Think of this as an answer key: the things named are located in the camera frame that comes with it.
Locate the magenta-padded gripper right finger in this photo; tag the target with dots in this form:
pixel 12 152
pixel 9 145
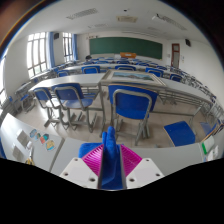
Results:
pixel 130 160

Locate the blue round sticker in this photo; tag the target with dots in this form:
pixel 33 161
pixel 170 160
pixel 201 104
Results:
pixel 32 133

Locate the small blue sticker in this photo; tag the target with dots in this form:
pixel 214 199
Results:
pixel 37 136

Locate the white folded card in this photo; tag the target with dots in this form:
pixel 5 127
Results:
pixel 17 153
pixel 22 137

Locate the blue curtain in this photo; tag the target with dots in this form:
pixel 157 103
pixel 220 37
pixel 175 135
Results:
pixel 51 48
pixel 74 46

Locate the green chalkboard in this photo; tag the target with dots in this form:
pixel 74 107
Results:
pixel 125 47

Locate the yellow and blue sticker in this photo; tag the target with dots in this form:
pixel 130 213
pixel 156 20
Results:
pixel 50 145

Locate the long grey desk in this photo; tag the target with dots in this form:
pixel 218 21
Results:
pixel 186 91
pixel 76 80

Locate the blue towel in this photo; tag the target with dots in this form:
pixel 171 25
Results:
pixel 110 160

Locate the small white box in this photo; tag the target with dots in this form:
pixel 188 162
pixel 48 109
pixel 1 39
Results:
pixel 213 153

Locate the red and blue sticker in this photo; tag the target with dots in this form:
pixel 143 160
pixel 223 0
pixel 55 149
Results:
pixel 44 138

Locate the rows of blue chairs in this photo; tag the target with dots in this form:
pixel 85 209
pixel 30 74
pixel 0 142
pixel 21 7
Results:
pixel 90 69

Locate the ceiling lights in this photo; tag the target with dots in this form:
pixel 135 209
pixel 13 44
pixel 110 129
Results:
pixel 81 13

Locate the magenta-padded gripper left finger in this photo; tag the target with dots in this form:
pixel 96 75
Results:
pixel 93 160

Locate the black wall speaker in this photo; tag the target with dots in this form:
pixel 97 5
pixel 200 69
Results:
pixel 56 35
pixel 188 42

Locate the framed picture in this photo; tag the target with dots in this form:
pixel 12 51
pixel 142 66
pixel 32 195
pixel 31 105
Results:
pixel 131 76

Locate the brown classroom door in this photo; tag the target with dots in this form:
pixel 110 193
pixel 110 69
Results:
pixel 175 56

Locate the narrow window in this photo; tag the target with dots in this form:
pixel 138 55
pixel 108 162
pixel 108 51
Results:
pixel 67 46

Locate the large window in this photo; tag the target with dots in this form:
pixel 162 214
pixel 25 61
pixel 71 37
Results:
pixel 36 55

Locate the ceiling air vent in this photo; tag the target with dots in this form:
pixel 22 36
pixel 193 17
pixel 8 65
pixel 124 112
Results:
pixel 127 19

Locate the orange lectern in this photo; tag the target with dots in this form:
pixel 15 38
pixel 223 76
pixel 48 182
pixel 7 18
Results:
pixel 128 55

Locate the blue chair with grey frame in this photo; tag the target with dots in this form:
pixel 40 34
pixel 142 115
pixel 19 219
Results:
pixel 70 95
pixel 131 103
pixel 180 133
pixel 42 95

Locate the ceiling projector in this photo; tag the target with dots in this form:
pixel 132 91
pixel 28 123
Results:
pixel 157 16

